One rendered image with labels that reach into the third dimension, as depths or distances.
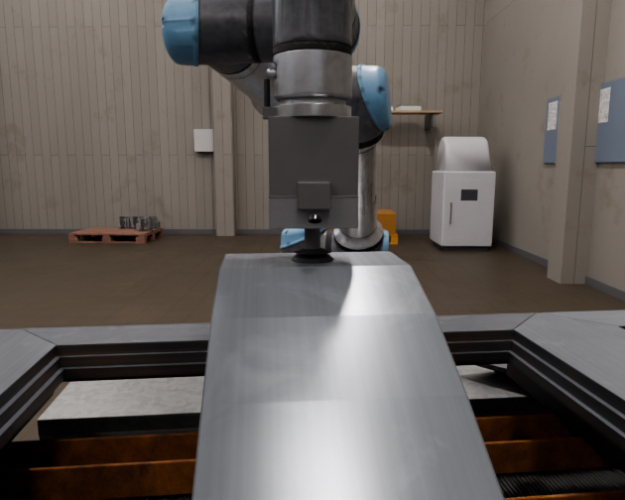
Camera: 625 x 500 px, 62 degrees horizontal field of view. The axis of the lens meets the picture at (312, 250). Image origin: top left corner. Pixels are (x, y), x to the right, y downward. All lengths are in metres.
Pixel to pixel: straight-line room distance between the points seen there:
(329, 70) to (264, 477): 0.33
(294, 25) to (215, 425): 0.34
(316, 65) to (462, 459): 0.33
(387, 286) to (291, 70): 0.21
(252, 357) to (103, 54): 9.10
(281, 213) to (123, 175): 8.71
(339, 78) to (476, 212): 6.68
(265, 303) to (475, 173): 6.72
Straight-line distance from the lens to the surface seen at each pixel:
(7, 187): 10.04
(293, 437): 0.34
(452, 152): 7.18
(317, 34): 0.49
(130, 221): 8.73
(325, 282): 0.46
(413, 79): 8.82
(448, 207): 7.03
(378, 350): 0.39
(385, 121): 0.97
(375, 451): 0.34
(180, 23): 0.63
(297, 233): 1.23
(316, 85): 0.48
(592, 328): 0.96
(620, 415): 0.70
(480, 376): 1.19
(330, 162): 0.48
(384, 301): 0.44
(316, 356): 0.38
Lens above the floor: 1.12
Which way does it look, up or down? 9 degrees down
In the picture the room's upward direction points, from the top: straight up
